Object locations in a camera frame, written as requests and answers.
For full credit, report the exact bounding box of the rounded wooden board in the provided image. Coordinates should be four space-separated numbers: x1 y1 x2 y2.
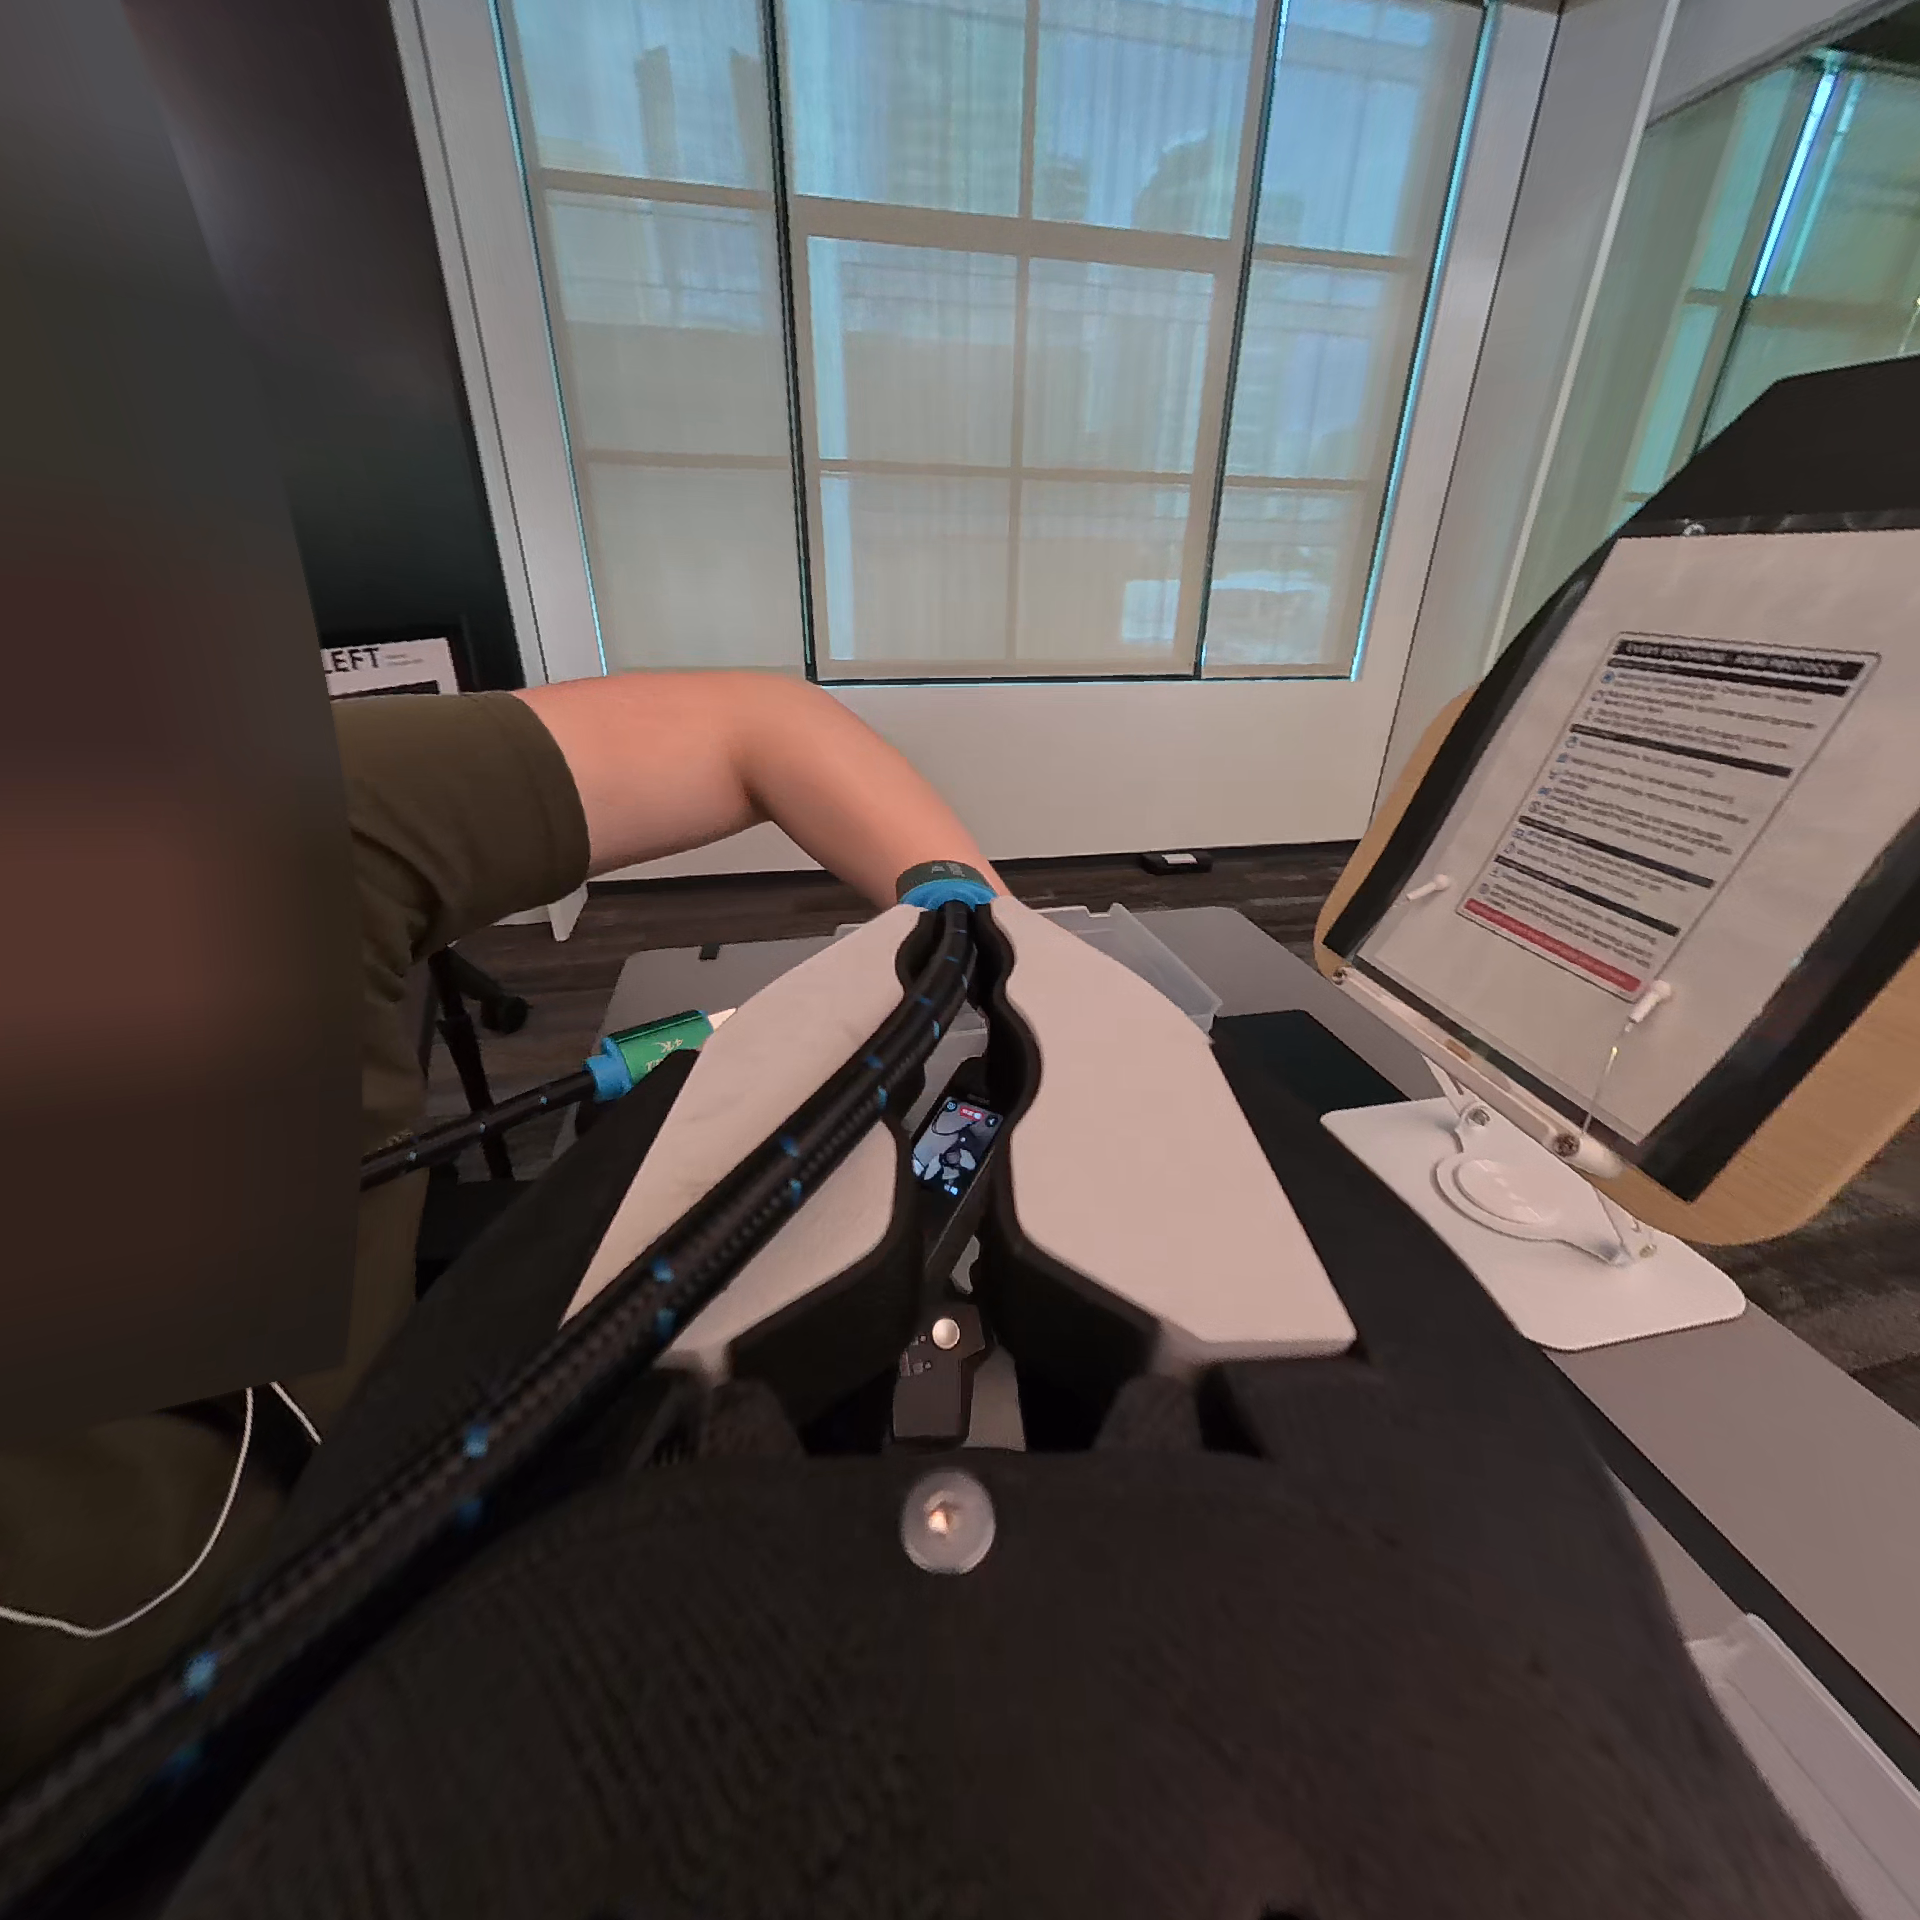
1314 688 1920 1251

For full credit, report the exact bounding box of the thin white earphone wire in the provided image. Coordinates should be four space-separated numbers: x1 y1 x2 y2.
0 1383 325 1638

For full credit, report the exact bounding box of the clear plastic bin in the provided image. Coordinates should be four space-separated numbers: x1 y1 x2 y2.
834 897 1222 1042

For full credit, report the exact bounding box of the dark table mat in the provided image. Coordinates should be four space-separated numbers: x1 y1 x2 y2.
1211 1008 1420 1103

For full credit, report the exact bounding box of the black framed display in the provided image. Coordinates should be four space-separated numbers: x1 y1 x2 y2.
1320 356 1920 1202

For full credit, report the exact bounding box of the black braided hdmi cable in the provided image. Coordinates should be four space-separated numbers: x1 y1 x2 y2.
360 1008 741 1195
0 858 1008 1920

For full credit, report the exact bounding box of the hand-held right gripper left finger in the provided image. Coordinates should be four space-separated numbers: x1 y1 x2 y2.
562 902 993 1450

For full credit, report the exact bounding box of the large grid window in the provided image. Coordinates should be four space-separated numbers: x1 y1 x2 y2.
498 0 1503 686

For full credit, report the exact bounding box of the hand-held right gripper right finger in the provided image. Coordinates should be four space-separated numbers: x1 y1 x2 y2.
974 891 1360 1445

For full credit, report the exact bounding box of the white printed sign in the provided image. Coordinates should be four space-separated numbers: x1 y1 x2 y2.
320 637 460 701

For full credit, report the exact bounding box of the white display stand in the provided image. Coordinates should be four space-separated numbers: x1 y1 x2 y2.
1320 959 1750 1351

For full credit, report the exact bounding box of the printed instruction sheet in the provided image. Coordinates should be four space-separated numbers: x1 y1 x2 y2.
1367 529 1920 1146

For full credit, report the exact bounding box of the black office chair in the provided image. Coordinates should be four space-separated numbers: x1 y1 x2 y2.
426 944 529 1187

